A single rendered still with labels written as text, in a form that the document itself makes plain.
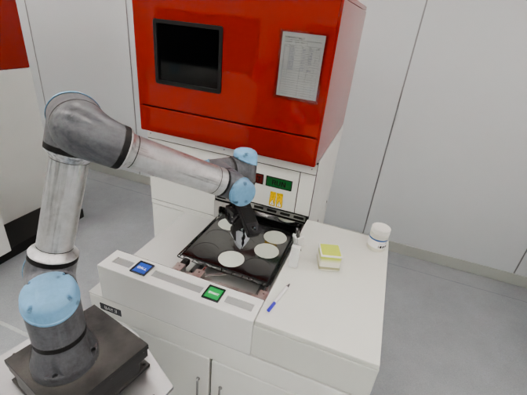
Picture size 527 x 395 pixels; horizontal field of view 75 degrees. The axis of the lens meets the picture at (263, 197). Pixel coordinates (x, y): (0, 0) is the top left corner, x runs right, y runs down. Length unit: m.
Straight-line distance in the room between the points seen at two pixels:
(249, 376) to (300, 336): 0.27
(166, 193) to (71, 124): 1.07
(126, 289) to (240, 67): 0.88
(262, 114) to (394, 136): 1.68
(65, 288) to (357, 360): 0.74
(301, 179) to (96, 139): 0.90
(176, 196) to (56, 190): 0.91
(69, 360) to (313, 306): 0.65
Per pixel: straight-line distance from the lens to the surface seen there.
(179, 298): 1.11
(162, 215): 1.86
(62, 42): 4.19
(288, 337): 1.02
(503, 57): 2.84
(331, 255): 1.19
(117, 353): 1.05
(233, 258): 1.33
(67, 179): 0.90
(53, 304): 0.90
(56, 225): 0.95
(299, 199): 1.47
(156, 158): 0.78
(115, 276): 1.22
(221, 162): 1.01
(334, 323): 1.06
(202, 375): 1.31
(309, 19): 1.27
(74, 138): 0.76
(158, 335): 1.29
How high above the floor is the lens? 1.72
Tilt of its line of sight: 28 degrees down
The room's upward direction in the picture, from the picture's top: 6 degrees clockwise
